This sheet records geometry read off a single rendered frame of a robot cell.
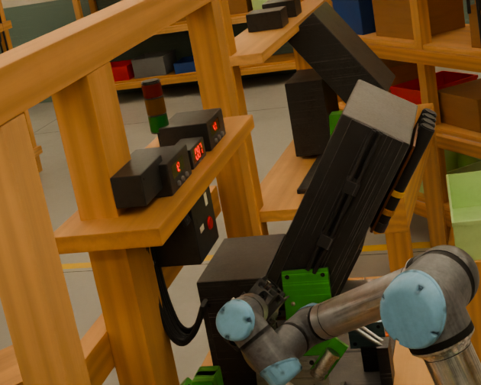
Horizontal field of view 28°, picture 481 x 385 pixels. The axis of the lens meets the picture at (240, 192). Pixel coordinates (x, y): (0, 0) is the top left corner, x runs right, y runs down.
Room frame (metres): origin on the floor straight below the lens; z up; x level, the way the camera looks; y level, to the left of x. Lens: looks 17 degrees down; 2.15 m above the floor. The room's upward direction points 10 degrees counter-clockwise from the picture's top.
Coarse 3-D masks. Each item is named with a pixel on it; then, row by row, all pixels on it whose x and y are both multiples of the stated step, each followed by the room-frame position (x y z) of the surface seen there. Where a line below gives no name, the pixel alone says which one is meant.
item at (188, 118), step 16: (192, 112) 2.50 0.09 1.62; (208, 112) 2.47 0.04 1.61; (160, 128) 2.39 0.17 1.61; (176, 128) 2.38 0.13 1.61; (192, 128) 2.36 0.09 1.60; (208, 128) 2.36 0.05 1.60; (224, 128) 2.50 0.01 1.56; (208, 144) 2.35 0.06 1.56; (176, 160) 2.09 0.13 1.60; (160, 176) 2.03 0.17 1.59; (176, 176) 2.07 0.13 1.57; (160, 192) 2.03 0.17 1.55
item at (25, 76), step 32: (128, 0) 2.43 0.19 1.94; (160, 0) 2.47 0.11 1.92; (192, 0) 2.74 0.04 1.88; (64, 32) 1.97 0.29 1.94; (96, 32) 2.04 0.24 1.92; (128, 32) 2.22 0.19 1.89; (0, 64) 1.66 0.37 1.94; (32, 64) 1.73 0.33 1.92; (64, 64) 1.86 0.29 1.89; (96, 64) 2.00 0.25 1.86; (0, 96) 1.59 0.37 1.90; (32, 96) 1.70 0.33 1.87
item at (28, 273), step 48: (192, 48) 2.94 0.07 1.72; (96, 96) 1.97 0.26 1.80; (0, 144) 1.58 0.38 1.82; (96, 144) 1.95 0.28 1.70; (240, 144) 2.96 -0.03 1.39; (0, 192) 1.59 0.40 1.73; (96, 192) 1.96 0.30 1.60; (240, 192) 2.93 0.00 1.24; (0, 240) 1.59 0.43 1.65; (48, 240) 1.63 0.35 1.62; (0, 288) 1.60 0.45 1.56; (48, 288) 1.59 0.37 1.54; (144, 288) 2.00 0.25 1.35; (48, 336) 1.58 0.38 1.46; (144, 336) 1.95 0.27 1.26; (48, 384) 1.59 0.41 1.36; (144, 384) 1.95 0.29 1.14
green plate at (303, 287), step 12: (288, 276) 2.13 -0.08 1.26; (300, 276) 2.12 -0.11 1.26; (312, 276) 2.11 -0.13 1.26; (324, 276) 2.10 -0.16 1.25; (288, 288) 2.12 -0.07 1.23; (300, 288) 2.12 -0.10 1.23; (312, 288) 2.11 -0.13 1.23; (324, 288) 2.10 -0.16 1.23; (288, 300) 2.12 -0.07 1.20; (300, 300) 2.11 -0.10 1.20; (312, 300) 2.10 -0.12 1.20; (324, 300) 2.09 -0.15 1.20; (288, 312) 2.11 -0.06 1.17; (312, 348) 2.07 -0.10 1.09
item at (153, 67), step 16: (240, 0) 10.77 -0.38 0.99; (256, 0) 10.71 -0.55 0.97; (80, 16) 11.32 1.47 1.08; (240, 16) 10.71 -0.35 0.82; (160, 32) 10.98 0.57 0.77; (112, 64) 11.72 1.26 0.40; (128, 64) 11.28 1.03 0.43; (144, 64) 11.18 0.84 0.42; (160, 64) 11.12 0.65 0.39; (176, 64) 11.01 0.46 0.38; (192, 64) 10.97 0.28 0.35; (256, 64) 10.71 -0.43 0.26; (272, 64) 10.64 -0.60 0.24; (288, 64) 10.54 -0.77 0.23; (128, 80) 11.20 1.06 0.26; (160, 80) 11.02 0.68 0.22; (176, 80) 10.96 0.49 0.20; (192, 80) 10.90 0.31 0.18
